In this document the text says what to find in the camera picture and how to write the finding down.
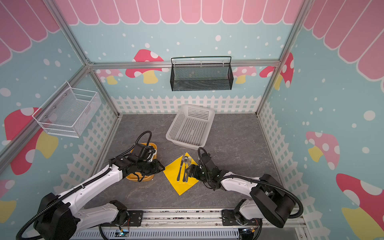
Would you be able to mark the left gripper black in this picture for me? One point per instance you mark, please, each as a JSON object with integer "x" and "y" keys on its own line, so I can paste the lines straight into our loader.
{"x": 156, "y": 168}

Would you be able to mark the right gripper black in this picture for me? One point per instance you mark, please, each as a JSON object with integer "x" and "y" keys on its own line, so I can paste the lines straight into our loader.
{"x": 196, "y": 171}

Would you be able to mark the silver spoon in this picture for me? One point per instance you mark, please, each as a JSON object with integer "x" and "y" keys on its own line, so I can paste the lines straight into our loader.
{"x": 186, "y": 164}

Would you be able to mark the silver fork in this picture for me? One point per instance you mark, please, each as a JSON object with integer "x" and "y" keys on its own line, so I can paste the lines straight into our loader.
{"x": 188, "y": 166}

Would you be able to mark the white perforated plastic basket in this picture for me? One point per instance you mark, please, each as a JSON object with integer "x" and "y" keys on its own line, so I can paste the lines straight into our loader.
{"x": 191, "y": 127}

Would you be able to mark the silver table knife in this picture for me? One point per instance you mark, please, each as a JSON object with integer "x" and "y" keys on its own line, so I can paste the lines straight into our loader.
{"x": 180, "y": 168}

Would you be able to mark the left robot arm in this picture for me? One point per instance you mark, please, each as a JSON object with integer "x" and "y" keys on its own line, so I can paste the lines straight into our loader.
{"x": 62, "y": 216}

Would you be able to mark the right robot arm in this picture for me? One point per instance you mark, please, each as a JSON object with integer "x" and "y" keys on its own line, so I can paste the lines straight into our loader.
{"x": 265, "y": 197}

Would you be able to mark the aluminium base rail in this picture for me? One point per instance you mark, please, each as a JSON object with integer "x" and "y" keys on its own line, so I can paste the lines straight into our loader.
{"x": 152, "y": 218}

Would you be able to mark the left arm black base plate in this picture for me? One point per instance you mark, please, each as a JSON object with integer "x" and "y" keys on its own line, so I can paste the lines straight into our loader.
{"x": 128, "y": 218}

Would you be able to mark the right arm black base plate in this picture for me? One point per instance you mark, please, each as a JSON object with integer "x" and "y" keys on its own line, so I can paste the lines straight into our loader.
{"x": 234, "y": 218}

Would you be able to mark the white vented cable duct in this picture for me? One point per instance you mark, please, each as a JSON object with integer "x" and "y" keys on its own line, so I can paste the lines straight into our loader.
{"x": 171, "y": 234}

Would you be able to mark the black wire mesh wall basket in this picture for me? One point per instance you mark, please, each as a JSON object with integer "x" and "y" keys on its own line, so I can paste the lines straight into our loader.
{"x": 207, "y": 73}

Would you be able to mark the white wire wall basket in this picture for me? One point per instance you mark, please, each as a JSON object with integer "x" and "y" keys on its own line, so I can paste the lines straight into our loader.
{"x": 69, "y": 112}

